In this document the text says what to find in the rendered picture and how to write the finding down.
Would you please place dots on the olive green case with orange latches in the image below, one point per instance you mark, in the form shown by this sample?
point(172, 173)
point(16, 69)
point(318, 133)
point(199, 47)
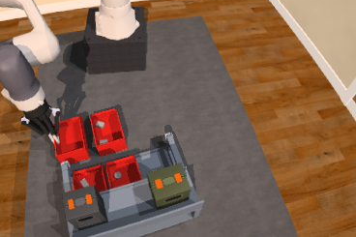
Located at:
point(169, 185)

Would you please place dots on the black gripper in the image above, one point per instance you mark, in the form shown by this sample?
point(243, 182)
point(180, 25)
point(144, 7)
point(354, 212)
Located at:
point(45, 125)

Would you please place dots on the grey metal shelf frame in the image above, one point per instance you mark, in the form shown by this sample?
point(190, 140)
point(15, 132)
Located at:
point(127, 206)

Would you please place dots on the white round disc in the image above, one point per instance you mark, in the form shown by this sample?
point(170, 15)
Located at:
point(117, 175)

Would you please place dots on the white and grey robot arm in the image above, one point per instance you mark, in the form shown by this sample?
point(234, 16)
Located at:
point(40, 46)

